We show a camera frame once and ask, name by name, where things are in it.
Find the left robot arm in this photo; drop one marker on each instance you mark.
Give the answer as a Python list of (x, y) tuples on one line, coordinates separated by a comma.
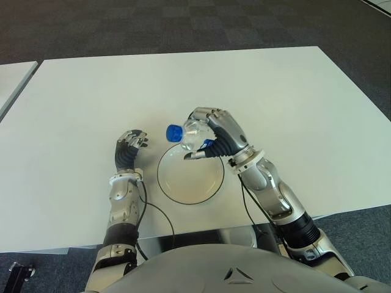
[(120, 198)]

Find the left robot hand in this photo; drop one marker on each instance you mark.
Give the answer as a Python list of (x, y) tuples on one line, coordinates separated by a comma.
[(125, 154)]

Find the white plate black rim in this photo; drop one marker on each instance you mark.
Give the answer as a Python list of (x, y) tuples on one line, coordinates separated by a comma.
[(191, 183)]

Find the clear water bottle blue cap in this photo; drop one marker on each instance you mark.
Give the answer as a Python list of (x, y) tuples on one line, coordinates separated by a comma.
[(192, 137)]

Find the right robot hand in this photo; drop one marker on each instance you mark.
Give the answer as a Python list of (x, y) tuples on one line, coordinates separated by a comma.
[(232, 131)]

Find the grey robot torso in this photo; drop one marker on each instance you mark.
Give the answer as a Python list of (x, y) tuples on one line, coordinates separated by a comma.
[(232, 271)]

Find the white side table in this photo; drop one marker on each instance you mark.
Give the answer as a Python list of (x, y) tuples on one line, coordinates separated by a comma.
[(13, 79)]

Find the black stand with caster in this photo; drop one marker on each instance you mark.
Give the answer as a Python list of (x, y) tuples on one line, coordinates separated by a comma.
[(18, 274)]

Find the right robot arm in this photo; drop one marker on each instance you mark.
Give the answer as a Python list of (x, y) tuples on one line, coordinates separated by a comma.
[(281, 201)]

